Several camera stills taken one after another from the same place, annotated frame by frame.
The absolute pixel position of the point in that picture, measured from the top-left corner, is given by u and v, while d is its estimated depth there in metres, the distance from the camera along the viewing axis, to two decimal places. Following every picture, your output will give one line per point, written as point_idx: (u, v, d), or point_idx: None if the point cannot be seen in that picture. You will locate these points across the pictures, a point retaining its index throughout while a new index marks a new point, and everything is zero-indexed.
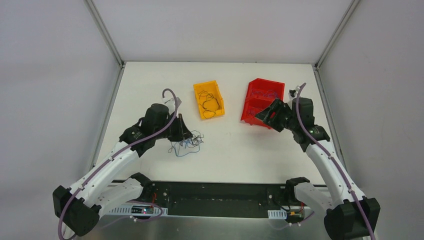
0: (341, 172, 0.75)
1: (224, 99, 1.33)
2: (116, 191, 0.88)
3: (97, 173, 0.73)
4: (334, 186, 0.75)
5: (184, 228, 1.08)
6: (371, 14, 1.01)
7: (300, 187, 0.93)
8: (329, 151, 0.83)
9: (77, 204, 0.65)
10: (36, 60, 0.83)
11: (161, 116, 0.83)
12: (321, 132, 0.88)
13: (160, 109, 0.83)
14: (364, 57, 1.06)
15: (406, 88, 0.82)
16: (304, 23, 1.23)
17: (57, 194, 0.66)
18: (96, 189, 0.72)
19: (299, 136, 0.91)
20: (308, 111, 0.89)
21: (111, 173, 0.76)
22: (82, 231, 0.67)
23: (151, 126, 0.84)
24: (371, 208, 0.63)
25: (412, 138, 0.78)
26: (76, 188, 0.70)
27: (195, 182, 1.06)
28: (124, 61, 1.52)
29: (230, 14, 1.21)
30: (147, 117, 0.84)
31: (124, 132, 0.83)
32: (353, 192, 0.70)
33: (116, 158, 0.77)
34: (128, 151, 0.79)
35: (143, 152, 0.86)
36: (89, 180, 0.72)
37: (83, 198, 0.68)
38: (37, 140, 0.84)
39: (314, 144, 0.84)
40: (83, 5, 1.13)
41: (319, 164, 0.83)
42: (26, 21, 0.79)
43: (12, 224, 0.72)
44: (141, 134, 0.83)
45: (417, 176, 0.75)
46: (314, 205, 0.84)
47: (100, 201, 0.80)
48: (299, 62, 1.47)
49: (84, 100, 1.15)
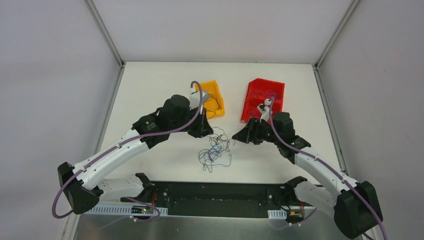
0: (329, 167, 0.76)
1: (224, 99, 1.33)
2: (119, 182, 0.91)
3: (101, 158, 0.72)
4: (327, 180, 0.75)
5: (185, 229, 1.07)
6: (371, 15, 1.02)
7: (300, 188, 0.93)
8: (314, 153, 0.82)
9: (75, 186, 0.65)
10: (36, 59, 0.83)
11: (179, 110, 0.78)
12: (302, 141, 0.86)
13: (180, 103, 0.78)
14: (364, 57, 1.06)
15: (406, 88, 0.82)
16: (304, 24, 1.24)
17: (61, 170, 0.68)
18: (97, 175, 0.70)
19: (284, 151, 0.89)
20: (287, 126, 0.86)
21: (114, 162, 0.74)
22: (79, 210, 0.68)
23: (167, 120, 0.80)
24: (368, 192, 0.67)
25: (412, 137, 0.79)
26: (78, 169, 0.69)
27: (195, 182, 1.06)
28: (124, 61, 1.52)
29: (230, 15, 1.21)
30: (164, 108, 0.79)
31: (138, 120, 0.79)
32: (346, 182, 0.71)
33: (123, 146, 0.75)
34: (136, 142, 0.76)
35: (153, 144, 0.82)
36: (93, 163, 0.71)
37: (82, 180, 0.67)
38: (37, 139, 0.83)
39: (298, 153, 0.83)
40: (83, 4, 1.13)
41: (309, 169, 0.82)
42: (26, 20, 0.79)
43: (12, 224, 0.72)
44: (155, 125, 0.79)
45: (417, 175, 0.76)
46: (319, 202, 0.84)
47: (104, 186, 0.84)
48: (299, 62, 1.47)
49: (84, 99, 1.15)
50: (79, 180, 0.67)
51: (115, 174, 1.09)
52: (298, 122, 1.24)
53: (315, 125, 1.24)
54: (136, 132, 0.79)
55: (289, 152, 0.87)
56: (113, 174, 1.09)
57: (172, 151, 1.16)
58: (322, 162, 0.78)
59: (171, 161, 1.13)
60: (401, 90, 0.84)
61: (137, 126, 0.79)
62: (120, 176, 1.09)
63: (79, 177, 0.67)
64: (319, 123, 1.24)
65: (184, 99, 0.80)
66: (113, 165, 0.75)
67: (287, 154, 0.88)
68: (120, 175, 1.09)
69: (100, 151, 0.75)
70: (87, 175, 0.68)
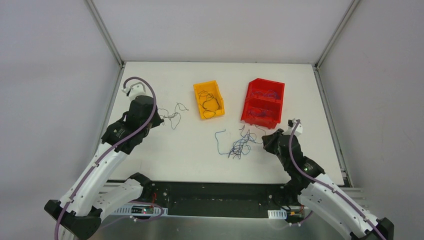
0: (349, 201, 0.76)
1: (224, 99, 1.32)
2: (116, 193, 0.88)
3: (82, 184, 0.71)
4: (348, 217, 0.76)
5: (184, 229, 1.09)
6: (371, 14, 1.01)
7: (304, 197, 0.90)
8: (329, 184, 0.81)
9: (68, 219, 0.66)
10: (37, 60, 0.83)
11: (146, 108, 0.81)
12: (314, 166, 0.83)
13: (145, 101, 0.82)
14: (364, 57, 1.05)
15: (407, 87, 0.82)
16: (304, 23, 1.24)
17: (49, 208, 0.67)
18: (86, 200, 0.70)
19: (296, 176, 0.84)
20: (294, 149, 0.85)
21: (98, 181, 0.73)
22: (85, 237, 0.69)
23: (137, 120, 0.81)
24: (388, 231, 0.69)
25: (412, 138, 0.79)
26: (65, 202, 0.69)
27: (195, 182, 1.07)
28: (124, 61, 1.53)
29: (230, 14, 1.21)
30: (132, 111, 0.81)
31: (106, 132, 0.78)
32: (369, 221, 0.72)
33: (100, 163, 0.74)
34: (112, 153, 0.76)
35: (130, 149, 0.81)
36: (77, 190, 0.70)
37: (74, 211, 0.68)
38: (37, 137, 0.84)
39: (315, 183, 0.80)
40: (84, 4, 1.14)
41: (326, 200, 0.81)
42: (26, 21, 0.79)
43: (12, 224, 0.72)
44: (125, 130, 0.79)
45: (418, 175, 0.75)
46: (326, 217, 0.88)
47: (100, 204, 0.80)
48: (299, 62, 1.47)
49: (84, 99, 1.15)
50: (70, 211, 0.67)
51: (115, 174, 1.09)
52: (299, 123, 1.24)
53: (316, 125, 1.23)
54: (109, 143, 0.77)
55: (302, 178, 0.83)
56: (112, 175, 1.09)
57: (170, 151, 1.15)
58: (340, 195, 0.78)
59: (171, 160, 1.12)
60: (402, 90, 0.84)
61: (106, 137, 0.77)
62: (120, 176, 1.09)
63: (69, 209, 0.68)
64: (319, 123, 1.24)
65: (145, 98, 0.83)
66: (99, 185, 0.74)
67: (301, 179, 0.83)
68: (120, 176, 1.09)
69: (81, 176, 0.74)
70: (76, 204, 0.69)
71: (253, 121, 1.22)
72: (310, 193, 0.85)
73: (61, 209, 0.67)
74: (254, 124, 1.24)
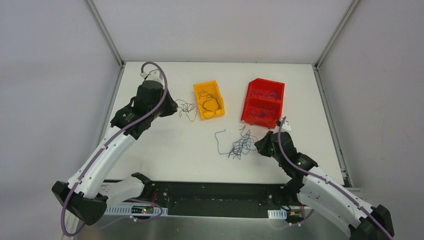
0: (342, 191, 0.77)
1: (224, 99, 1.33)
2: (120, 186, 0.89)
3: (91, 166, 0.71)
4: (343, 206, 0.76)
5: (184, 228, 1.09)
6: (371, 14, 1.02)
7: (303, 194, 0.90)
8: (323, 176, 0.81)
9: (76, 199, 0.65)
10: (36, 59, 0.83)
11: (154, 93, 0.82)
12: (308, 160, 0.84)
13: (152, 86, 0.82)
14: (364, 57, 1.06)
15: (407, 87, 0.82)
16: (304, 23, 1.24)
17: (57, 189, 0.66)
18: (95, 182, 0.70)
19: (290, 172, 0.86)
20: (287, 145, 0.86)
21: (106, 164, 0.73)
22: (91, 221, 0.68)
23: (145, 106, 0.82)
24: (384, 218, 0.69)
25: (412, 137, 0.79)
26: (73, 183, 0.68)
27: (195, 182, 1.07)
28: (124, 61, 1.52)
29: (230, 14, 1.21)
30: (140, 96, 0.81)
31: (115, 116, 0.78)
32: (363, 208, 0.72)
33: (109, 146, 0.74)
34: (122, 137, 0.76)
35: (139, 134, 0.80)
36: (86, 172, 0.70)
37: (81, 192, 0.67)
38: (37, 137, 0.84)
39: (308, 176, 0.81)
40: (83, 4, 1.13)
41: (321, 192, 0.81)
42: (26, 21, 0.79)
43: (13, 224, 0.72)
44: (134, 115, 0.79)
45: (418, 174, 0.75)
46: (325, 213, 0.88)
47: (106, 192, 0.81)
48: (299, 62, 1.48)
49: (84, 99, 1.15)
50: (78, 192, 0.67)
51: (115, 174, 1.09)
52: (299, 123, 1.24)
53: (316, 125, 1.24)
54: (118, 127, 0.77)
55: (297, 173, 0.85)
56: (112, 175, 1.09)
57: (170, 151, 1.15)
58: (334, 186, 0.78)
59: (172, 160, 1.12)
60: (402, 90, 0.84)
61: (115, 121, 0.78)
62: (120, 176, 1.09)
63: (77, 190, 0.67)
64: (319, 123, 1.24)
65: (153, 83, 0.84)
66: (106, 168, 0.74)
67: (295, 173, 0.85)
68: (120, 175, 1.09)
69: (88, 159, 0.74)
70: (84, 185, 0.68)
71: (253, 121, 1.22)
72: (305, 187, 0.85)
73: (70, 190, 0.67)
74: (253, 124, 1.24)
